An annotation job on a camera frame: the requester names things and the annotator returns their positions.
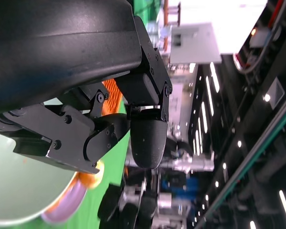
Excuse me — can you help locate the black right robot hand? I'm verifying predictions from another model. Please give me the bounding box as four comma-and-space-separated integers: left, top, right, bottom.
97, 182, 158, 229

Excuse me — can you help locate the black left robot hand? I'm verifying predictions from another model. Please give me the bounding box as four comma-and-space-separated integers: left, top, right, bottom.
0, 0, 174, 175

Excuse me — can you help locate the orange striped bread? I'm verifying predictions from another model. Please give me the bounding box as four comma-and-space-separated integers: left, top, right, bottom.
45, 160, 105, 213

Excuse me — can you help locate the grey-green bowl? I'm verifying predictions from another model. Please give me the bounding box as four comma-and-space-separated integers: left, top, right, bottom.
0, 97, 80, 227

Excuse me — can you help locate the light purple plate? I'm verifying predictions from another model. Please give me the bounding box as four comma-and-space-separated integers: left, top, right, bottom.
41, 178, 88, 225

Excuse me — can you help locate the orange wicker basket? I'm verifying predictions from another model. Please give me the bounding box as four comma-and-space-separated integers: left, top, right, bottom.
102, 78, 123, 115

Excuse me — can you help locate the green tablecloth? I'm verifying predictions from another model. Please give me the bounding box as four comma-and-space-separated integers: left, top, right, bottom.
71, 104, 132, 229

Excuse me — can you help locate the green cloth with cartoon print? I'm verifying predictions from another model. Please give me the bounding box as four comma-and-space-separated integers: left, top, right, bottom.
130, 0, 163, 23

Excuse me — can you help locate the brown wooden chair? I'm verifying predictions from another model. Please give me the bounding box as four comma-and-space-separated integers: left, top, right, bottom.
163, 0, 182, 27

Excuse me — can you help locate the white desk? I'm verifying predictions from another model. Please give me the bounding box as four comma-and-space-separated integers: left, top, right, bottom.
168, 22, 223, 65

